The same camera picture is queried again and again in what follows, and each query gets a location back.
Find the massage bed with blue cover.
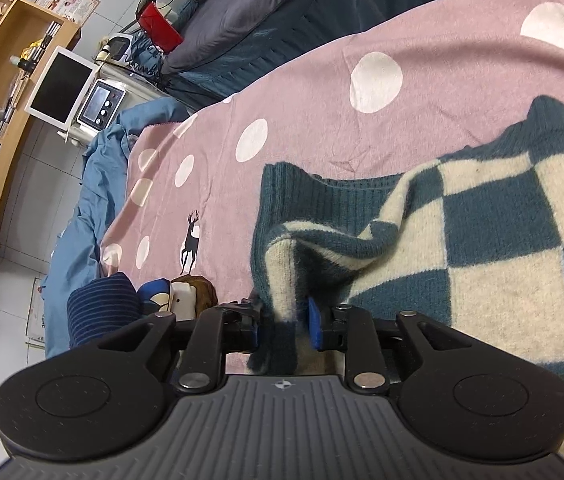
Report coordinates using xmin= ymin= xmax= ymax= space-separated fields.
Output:
xmin=162 ymin=0 xmax=478 ymax=111

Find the pink polka dot blanket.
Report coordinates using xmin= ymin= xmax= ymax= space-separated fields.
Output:
xmin=99 ymin=0 xmax=564 ymax=376

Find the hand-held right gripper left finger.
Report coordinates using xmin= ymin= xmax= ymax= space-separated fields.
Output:
xmin=97 ymin=299 xmax=265 ymax=394

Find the red and black lamp device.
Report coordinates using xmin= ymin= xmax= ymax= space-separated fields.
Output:
xmin=136 ymin=0 xmax=223 ymax=53

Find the white beauty machine with screen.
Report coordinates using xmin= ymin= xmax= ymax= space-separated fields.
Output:
xmin=24 ymin=46 xmax=130 ymax=143

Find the blue cream brown printed cloth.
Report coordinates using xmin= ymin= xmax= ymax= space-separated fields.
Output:
xmin=137 ymin=274 xmax=220 ymax=322

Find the navy striped garment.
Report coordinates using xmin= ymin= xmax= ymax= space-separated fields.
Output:
xmin=66 ymin=272 xmax=145 ymax=351

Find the small white device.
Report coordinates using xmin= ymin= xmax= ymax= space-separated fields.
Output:
xmin=94 ymin=34 xmax=135 ymax=63

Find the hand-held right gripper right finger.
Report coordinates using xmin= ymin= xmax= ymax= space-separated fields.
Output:
xmin=307 ymin=297 xmax=468 ymax=391

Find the light blue duvet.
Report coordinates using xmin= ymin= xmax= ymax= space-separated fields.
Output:
xmin=44 ymin=97 xmax=198 ymax=358

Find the teal and cream checkered sweater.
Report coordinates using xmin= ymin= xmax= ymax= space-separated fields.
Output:
xmin=248 ymin=95 xmax=564 ymax=478

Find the dark grey bed sheet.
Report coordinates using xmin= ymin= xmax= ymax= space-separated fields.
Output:
xmin=162 ymin=0 xmax=333 ymax=75

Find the wooden wall shelf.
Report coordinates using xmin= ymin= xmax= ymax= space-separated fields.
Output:
xmin=0 ymin=0 xmax=83 ymax=268

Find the wall poster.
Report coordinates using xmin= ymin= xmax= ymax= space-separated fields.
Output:
xmin=36 ymin=0 xmax=100 ymax=23

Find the printed leaflet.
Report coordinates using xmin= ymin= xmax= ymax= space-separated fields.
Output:
xmin=26 ymin=277 xmax=49 ymax=348

